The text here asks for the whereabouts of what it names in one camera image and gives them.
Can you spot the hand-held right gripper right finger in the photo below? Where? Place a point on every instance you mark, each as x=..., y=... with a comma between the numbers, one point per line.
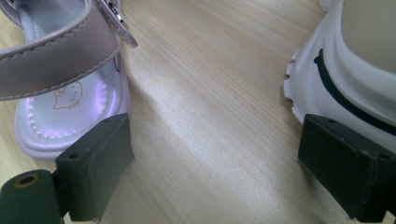
x=348, y=174

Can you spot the lilac child sandal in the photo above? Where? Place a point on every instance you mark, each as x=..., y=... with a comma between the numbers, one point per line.
x=62, y=53

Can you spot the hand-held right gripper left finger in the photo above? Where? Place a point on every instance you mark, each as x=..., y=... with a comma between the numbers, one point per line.
x=93, y=174

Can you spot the navy and white sneaker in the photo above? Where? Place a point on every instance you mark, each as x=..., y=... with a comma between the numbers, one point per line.
x=342, y=87

